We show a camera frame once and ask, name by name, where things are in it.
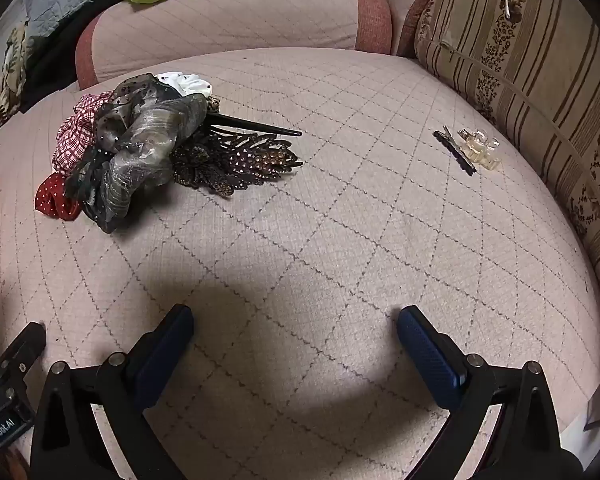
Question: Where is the gold lace scrunchie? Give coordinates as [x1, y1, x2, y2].
[170, 135, 236, 198]

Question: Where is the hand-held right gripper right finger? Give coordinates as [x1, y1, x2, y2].
[397, 305, 566, 480]

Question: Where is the brown patterned blanket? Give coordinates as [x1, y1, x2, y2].
[0, 22, 38, 146]

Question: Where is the black hair clip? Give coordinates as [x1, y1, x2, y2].
[205, 110, 303, 138]

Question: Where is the clear claw clip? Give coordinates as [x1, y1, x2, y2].
[456, 129, 502, 171]

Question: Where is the pink quilted bed cover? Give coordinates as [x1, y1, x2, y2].
[0, 47, 600, 480]

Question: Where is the grey sheer scrunchie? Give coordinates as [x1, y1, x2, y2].
[64, 74, 211, 235]

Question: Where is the black bobby pin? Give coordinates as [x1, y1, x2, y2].
[432, 130, 477, 176]

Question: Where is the red checked scrunchie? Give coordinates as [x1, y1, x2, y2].
[54, 92, 116, 171]

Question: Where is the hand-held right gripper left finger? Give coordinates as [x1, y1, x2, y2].
[29, 304, 196, 480]

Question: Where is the black cloth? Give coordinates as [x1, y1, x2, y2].
[22, 0, 131, 111]

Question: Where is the pink bolster cushion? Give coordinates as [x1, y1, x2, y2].
[75, 0, 393, 91]

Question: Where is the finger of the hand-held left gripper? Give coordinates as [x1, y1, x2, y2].
[0, 321, 47, 378]

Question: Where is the brown leaf hair clip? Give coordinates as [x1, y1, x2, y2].
[215, 130, 303, 191]

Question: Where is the red dotted scrunchie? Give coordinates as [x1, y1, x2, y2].
[34, 172, 83, 222]

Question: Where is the striped floral cushion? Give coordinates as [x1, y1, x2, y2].
[414, 0, 600, 376]

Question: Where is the white dotted scrunchie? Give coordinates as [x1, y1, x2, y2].
[157, 71, 215, 98]

